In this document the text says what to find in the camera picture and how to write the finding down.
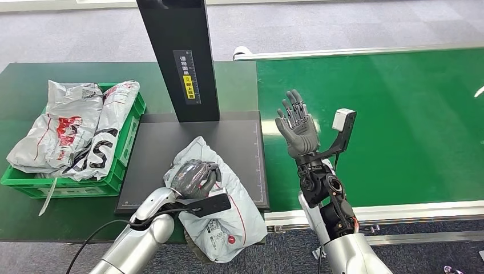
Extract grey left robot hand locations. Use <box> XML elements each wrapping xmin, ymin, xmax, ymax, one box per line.
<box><xmin>170</xmin><ymin>159</ymin><xmax>223</xmax><ymax>200</ymax></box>

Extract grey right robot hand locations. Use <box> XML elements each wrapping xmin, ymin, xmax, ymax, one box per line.
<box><xmin>275</xmin><ymin>89</ymin><xmax>321</xmax><ymax>159</ymax></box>

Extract grey package with red line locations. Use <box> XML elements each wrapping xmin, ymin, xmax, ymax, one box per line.
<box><xmin>163</xmin><ymin>136</ymin><xmax>268</xmax><ymax>264</ymax></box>

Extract black inbound scanner machine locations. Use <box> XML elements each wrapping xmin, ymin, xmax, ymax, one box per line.
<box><xmin>114</xmin><ymin>0</ymin><xmax>271</xmax><ymax>216</ymax></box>

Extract green plastic delivery crate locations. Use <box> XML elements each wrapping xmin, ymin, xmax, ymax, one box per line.
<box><xmin>0</xmin><ymin>82</ymin><xmax>147</xmax><ymax>200</ymax></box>

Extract green conveyor belt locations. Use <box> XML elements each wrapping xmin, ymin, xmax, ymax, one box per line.
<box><xmin>256</xmin><ymin>47</ymin><xmax>484</xmax><ymax>213</ymax></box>

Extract black yellow machine label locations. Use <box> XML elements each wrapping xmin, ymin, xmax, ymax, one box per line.
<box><xmin>172</xmin><ymin>49</ymin><xmax>202</xmax><ymax>106</ymax></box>

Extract white conveyor roller end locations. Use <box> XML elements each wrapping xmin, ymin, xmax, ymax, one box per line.
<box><xmin>233</xmin><ymin>46</ymin><xmax>251</xmax><ymax>61</ymax></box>

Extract grey package with black letters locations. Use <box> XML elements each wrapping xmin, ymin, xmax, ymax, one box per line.
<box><xmin>57</xmin><ymin>80</ymin><xmax>141</xmax><ymax>182</ymax></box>

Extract dark green table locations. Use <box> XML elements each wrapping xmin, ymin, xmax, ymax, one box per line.
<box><xmin>0</xmin><ymin>61</ymin><xmax>265</xmax><ymax>245</ymax></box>

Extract black left wrist camera bracket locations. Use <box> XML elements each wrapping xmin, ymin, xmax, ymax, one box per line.
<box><xmin>175</xmin><ymin>192</ymin><xmax>232</xmax><ymax>219</ymax></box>

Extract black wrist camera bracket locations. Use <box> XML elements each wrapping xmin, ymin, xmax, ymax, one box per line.
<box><xmin>175</xmin><ymin>192</ymin><xmax>232</xmax><ymax>219</ymax></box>
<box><xmin>296</xmin><ymin>110</ymin><xmax>358</xmax><ymax>164</ymax></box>

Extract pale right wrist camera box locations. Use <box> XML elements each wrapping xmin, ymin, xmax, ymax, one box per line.
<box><xmin>332</xmin><ymin>108</ymin><xmax>355</xmax><ymax>132</ymax></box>

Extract black right wrist camera bracket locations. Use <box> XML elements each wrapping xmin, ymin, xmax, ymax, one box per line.
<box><xmin>296</xmin><ymin>110</ymin><xmax>358</xmax><ymax>164</ymax></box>

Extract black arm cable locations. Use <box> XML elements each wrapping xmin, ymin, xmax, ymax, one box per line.
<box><xmin>64</xmin><ymin>207</ymin><xmax>197</xmax><ymax>274</ymax></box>

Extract aluminium conveyor frame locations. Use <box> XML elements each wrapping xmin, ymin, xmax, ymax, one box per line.
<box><xmin>233</xmin><ymin>42</ymin><xmax>484</xmax><ymax>247</ymax></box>

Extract white strap on crate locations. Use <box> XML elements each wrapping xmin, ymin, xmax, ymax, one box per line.
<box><xmin>38</xmin><ymin>176</ymin><xmax>58</xmax><ymax>217</ymax></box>

